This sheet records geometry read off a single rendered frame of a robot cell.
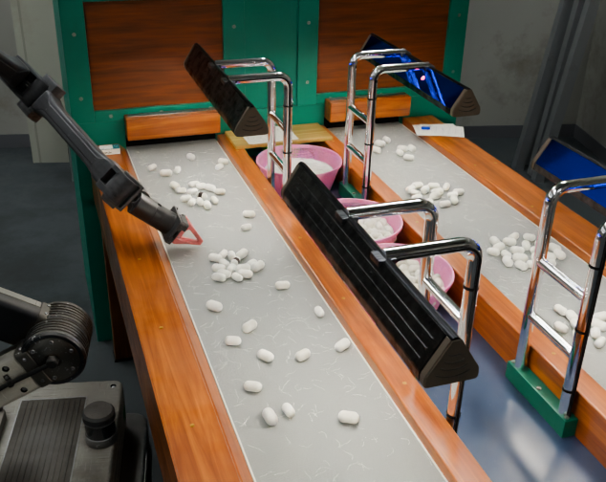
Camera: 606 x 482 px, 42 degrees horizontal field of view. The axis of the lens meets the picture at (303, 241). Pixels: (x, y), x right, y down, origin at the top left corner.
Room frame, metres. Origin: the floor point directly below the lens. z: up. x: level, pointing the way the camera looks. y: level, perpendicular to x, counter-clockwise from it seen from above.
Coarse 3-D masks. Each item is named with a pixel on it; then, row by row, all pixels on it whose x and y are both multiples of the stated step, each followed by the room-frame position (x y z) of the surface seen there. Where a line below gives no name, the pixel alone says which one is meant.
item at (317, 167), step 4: (292, 160) 2.38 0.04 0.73; (296, 160) 2.38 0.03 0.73; (300, 160) 2.38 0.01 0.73; (304, 160) 2.38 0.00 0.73; (308, 160) 2.39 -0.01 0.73; (312, 160) 2.38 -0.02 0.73; (316, 160) 2.38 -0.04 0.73; (292, 164) 2.34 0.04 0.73; (308, 164) 2.33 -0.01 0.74; (312, 164) 2.33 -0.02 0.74; (316, 164) 2.33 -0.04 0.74; (320, 164) 2.35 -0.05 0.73; (324, 164) 2.35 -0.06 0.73; (328, 164) 2.35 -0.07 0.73; (276, 168) 2.29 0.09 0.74; (292, 168) 2.31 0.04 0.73; (312, 168) 2.32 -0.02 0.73; (316, 168) 2.30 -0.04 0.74; (320, 168) 2.31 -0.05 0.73; (324, 168) 2.32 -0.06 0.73; (328, 168) 2.32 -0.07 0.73; (332, 168) 2.32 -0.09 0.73; (280, 172) 2.28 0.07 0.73; (316, 172) 2.27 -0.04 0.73; (320, 172) 2.29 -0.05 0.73; (324, 172) 2.29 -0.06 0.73
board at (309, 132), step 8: (296, 128) 2.55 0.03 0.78; (304, 128) 2.56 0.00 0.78; (312, 128) 2.56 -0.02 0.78; (320, 128) 2.56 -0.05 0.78; (232, 136) 2.46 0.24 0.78; (296, 136) 2.48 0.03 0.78; (304, 136) 2.48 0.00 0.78; (312, 136) 2.48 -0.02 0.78; (320, 136) 2.48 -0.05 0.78; (328, 136) 2.49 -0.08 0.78; (232, 144) 2.41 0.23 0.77; (240, 144) 2.39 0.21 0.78; (248, 144) 2.39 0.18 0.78; (256, 144) 2.40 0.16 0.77; (264, 144) 2.40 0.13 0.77; (280, 144) 2.42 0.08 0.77
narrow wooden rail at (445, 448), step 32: (256, 192) 2.05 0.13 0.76; (288, 224) 1.85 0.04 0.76; (320, 256) 1.67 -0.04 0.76; (320, 288) 1.54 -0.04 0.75; (352, 320) 1.40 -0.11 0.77; (384, 352) 1.29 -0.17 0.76; (384, 384) 1.21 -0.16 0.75; (416, 384) 1.19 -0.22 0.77; (416, 416) 1.10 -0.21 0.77; (448, 448) 1.02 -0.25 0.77; (448, 480) 0.96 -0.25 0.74; (480, 480) 0.95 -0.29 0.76
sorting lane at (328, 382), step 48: (192, 144) 2.47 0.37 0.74; (240, 192) 2.10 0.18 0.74; (240, 240) 1.80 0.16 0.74; (192, 288) 1.55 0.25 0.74; (240, 288) 1.56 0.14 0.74; (240, 336) 1.37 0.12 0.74; (288, 336) 1.37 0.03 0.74; (336, 336) 1.38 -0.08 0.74; (240, 384) 1.21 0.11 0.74; (288, 384) 1.21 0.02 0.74; (336, 384) 1.21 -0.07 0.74; (240, 432) 1.07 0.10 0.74; (288, 432) 1.07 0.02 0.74; (336, 432) 1.08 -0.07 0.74; (384, 432) 1.08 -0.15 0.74; (288, 480) 0.96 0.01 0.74; (336, 480) 0.96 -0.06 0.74; (384, 480) 0.97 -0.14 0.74; (432, 480) 0.97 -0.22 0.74
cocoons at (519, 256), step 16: (384, 144) 2.49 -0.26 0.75; (416, 192) 2.09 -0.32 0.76; (432, 192) 2.09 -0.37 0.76; (448, 192) 2.09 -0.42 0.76; (464, 192) 2.11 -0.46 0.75; (496, 240) 1.80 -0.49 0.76; (512, 240) 1.80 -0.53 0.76; (512, 256) 1.72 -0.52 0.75; (560, 256) 1.73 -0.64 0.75; (576, 320) 1.43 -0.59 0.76; (592, 320) 1.44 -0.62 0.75; (592, 336) 1.39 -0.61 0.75
